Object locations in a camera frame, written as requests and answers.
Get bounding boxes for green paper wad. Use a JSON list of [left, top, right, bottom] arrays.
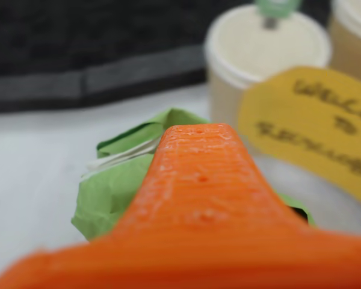
[[71, 108, 316, 241]]

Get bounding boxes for paper cup with blue label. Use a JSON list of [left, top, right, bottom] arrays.
[[328, 0, 361, 85]]

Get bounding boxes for yellow welcome sign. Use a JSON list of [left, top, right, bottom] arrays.
[[237, 66, 361, 206]]

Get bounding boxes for green recycling bin label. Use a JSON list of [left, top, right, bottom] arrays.
[[255, 0, 303, 30]]

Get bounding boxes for paper cup with green label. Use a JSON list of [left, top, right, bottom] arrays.
[[203, 3, 332, 130]]

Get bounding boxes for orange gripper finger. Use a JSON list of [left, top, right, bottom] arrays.
[[0, 122, 361, 289]]

